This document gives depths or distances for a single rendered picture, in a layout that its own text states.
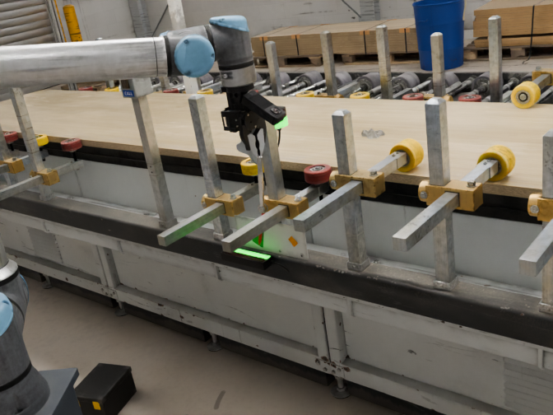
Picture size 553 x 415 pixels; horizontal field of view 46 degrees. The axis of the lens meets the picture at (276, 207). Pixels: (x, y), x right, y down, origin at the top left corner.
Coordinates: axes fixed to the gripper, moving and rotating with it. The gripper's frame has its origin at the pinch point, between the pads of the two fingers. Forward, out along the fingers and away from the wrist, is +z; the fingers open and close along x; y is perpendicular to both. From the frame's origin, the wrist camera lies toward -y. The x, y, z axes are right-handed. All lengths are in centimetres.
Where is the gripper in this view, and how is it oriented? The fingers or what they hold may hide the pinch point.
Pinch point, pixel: (258, 159)
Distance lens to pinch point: 171.9
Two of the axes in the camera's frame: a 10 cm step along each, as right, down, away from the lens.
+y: -7.7, -1.3, 6.2
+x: -6.2, 3.8, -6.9
